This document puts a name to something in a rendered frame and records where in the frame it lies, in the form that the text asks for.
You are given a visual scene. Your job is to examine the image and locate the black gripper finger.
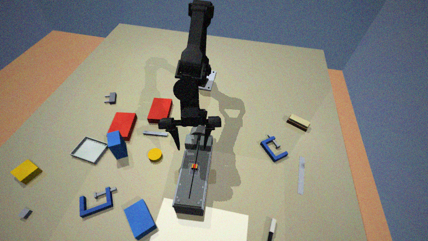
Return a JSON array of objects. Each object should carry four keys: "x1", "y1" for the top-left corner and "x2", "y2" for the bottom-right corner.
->
[
  {"x1": 204, "y1": 126, "x2": 215, "y2": 150},
  {"x1": 166, "y1": 127, "x2": 180, "y2": 150}
]

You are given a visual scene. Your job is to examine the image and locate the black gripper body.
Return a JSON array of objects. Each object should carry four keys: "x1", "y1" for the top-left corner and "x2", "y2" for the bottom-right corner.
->
[{"x1": 158, "y1": 100, "x2": 221, "y2": 130}]

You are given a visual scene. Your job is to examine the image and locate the shallow white square tray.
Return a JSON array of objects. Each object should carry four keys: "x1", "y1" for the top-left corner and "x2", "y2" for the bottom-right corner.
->
[{"x1": 70, "y1": 136, "x2": 108, "y2": 164}]

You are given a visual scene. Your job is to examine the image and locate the red rectangular block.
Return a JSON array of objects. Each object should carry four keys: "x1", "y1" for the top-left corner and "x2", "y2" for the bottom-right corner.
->
[
  {"x1": 108, "y1": 112, "x2": 137, "y2": 141},
  {"x1": 147, "y1": 98, "x2": 173, "y2": 123}
]

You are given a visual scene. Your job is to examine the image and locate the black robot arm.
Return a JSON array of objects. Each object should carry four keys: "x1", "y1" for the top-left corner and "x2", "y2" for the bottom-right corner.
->
[{"x1": 173, "y1": 0, "x2": 214, "y2": 127}]

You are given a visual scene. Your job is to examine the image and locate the yellow short cylinder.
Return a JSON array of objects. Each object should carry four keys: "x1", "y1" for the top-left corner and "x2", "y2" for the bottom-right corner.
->
[{"x1": 148, "y1": 148, "x2": 163, "y2": 162}]

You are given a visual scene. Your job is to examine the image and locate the blue c-clamp with grey screw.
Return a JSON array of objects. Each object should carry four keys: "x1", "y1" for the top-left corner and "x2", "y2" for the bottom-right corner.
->
[
  {"x1": 79, "y1": 187, "x2": 117, "y2": 218},
  {"x1": 260, "y1": 134, "x2": 288, "y2": 162}
]

